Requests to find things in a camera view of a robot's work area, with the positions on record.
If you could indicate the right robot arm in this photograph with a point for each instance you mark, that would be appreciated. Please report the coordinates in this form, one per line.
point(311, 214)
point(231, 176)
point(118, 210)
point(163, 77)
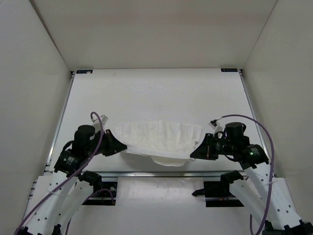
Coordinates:
point(268, 204)

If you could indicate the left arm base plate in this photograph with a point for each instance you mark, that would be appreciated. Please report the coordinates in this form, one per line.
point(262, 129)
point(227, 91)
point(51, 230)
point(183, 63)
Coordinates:
point(103, 194)

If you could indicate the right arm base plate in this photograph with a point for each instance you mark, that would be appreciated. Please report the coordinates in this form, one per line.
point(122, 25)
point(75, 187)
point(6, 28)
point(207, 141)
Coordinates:
point(217, 196)

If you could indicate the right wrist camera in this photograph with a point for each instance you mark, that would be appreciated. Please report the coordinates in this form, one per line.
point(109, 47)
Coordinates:
point(217, 128)

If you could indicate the white pleated skirt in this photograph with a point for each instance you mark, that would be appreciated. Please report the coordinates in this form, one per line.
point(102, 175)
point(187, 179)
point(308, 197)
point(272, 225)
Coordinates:
point(167, 143)

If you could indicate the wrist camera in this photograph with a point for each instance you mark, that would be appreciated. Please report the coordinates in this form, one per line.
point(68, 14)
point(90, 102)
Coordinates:
point(99, 123)
point(217, 128)

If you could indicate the left blue corner label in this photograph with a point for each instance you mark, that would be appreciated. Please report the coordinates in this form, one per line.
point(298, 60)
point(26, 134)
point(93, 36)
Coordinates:
point(84, 71)

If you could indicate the blue corner label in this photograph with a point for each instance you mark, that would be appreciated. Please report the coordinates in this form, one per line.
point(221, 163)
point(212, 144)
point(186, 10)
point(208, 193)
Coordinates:
point(84, 71)
point(228, 70)

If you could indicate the aluminium table front rail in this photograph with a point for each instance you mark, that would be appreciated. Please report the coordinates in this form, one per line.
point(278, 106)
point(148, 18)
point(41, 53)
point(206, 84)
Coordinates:
point(115, 174)

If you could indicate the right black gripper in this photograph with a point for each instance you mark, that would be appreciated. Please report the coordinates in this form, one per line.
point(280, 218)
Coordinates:
point(205, 151)

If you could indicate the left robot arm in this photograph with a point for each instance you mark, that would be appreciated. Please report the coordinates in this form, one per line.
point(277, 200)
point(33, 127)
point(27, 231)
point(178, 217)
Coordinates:
point(71, 185)

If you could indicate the right blue corner label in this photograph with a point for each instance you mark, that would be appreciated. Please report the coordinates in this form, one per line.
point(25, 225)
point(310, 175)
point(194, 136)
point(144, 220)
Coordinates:
point(228, 70)

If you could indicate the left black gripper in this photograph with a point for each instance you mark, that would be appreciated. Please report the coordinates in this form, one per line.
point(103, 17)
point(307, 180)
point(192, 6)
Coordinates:
point(116, 144)

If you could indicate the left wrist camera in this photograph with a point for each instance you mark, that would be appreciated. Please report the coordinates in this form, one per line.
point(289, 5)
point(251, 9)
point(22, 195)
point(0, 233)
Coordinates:
point(99, 123)

